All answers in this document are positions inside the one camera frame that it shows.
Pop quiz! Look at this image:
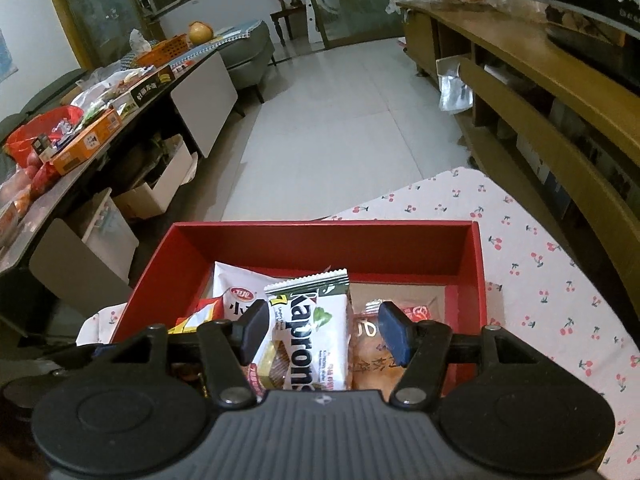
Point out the white plastic bag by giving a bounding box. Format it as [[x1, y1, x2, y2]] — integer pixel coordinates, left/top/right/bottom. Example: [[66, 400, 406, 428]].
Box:
[[129, 29, 154, 54]]

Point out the red plastic bag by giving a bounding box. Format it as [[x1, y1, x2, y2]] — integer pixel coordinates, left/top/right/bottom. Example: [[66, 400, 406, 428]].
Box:
[[4, 106, 85, 167]]

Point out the dark wooden chair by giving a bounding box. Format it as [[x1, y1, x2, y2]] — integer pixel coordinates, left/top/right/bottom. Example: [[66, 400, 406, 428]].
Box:
[[269, 0, 309, 46]]

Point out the grey sofa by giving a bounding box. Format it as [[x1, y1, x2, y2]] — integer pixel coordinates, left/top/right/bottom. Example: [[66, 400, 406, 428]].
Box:
[[217, 20, 277, 104]]

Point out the orange plastic basket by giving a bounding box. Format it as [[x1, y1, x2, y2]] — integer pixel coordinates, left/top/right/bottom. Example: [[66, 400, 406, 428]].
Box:
[[135, 35, 194, 69]]

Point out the white red snack packet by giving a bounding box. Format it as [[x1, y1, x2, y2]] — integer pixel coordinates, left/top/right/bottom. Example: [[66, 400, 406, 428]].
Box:
[[197, 261, 282, 327]]

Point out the clear plastic bag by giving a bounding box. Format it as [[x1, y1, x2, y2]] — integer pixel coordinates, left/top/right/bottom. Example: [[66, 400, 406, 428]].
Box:
[[437, 55, 476, 114]]

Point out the long black box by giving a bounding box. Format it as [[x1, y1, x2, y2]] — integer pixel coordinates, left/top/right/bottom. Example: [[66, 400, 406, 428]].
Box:
[[117, 65, 177, 111]]

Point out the clear bread packet red label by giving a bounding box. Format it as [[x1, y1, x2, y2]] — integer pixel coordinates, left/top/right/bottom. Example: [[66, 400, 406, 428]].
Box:
[[347, 282, 447, 392]]

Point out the dark coffee table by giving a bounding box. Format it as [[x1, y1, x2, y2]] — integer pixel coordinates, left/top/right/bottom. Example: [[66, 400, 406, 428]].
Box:
[[0, 50, 240, 342]]

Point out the red cardboard box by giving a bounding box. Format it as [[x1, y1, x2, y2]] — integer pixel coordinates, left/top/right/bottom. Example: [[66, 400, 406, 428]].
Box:
[[109, 220, 488, 396]]

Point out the yellow pomelo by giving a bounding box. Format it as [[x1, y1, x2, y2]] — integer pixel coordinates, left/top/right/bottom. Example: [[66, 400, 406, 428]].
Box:
[[187, 21, 214, 46]]

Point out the white storage box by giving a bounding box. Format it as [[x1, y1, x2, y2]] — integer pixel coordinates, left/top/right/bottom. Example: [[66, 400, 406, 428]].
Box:
[[82, 187, 140, 272]]

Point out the open white cardboard box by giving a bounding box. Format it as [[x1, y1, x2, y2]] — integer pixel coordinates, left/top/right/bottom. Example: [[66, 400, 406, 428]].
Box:
[[112, 134, 197, 220]]

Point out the bag of red apples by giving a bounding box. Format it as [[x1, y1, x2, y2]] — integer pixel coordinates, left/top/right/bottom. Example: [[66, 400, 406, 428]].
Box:
[[0, 162, 57, 222]]

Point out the white green wafer packet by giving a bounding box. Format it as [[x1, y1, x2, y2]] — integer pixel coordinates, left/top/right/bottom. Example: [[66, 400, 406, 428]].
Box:
[[250, 267, 354, 394]]

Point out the orange cardboard box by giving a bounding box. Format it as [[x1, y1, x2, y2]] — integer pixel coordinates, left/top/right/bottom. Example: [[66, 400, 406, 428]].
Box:
[[50, 108, 124, 176]]

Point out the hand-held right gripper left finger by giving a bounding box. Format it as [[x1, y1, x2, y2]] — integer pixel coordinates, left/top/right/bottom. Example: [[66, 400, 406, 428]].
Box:
[[82, 300, 272, 408]]

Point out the wooden television cabinet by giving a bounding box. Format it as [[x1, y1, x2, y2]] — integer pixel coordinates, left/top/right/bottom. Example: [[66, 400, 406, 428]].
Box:
[[397, 0, 640, 352]]

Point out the black television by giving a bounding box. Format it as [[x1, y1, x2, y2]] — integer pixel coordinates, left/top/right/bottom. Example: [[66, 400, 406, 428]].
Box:
[[510, 0, 640, 87]]

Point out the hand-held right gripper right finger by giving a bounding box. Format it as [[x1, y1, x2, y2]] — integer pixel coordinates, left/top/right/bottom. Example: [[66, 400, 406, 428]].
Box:
[[377, 301, 540, 408]]

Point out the cherry print tablecloth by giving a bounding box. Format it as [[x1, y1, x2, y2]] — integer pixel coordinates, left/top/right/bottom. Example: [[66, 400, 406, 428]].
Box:
[[75, 167, 640, 480]]

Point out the yellow red snack packet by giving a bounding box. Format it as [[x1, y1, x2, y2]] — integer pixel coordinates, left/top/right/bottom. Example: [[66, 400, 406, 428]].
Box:
[[167, 297, 227, 336]]

